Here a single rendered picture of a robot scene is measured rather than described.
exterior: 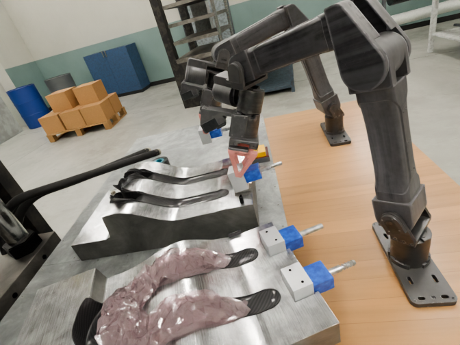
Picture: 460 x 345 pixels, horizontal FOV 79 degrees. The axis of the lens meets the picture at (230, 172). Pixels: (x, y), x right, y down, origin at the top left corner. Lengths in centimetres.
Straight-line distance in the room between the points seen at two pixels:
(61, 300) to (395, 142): 64
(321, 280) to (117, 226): 50
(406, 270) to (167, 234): 53
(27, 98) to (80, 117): 243
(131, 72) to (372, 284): 732
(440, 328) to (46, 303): 67
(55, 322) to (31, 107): 728
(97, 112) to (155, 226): 467
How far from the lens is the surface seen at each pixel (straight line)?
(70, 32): 890
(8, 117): 137
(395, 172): 52
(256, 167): 68
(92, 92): 552
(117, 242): 81
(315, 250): 67
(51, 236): 115
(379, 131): 50
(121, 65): 769
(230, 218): 69
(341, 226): 72
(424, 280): 63
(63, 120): 570
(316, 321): 51
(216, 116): 64
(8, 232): 110
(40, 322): 64
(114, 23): 819
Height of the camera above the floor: 129
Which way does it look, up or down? 30 degrees down
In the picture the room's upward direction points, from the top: 16 degrees counter-clockwise
